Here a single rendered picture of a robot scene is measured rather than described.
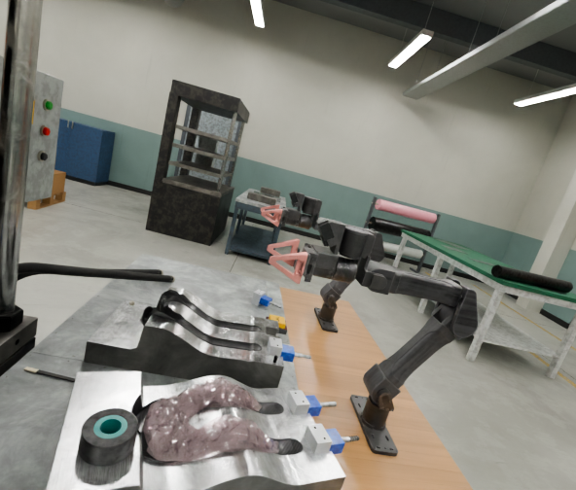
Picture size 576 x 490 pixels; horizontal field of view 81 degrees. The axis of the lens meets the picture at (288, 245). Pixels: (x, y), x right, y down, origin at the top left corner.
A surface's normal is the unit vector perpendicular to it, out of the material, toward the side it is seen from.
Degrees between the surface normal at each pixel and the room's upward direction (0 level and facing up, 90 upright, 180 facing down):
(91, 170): 90
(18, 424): 0
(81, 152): 90
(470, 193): 90
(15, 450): 0
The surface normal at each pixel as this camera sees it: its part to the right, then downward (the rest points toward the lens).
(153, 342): 0.09, 0.26
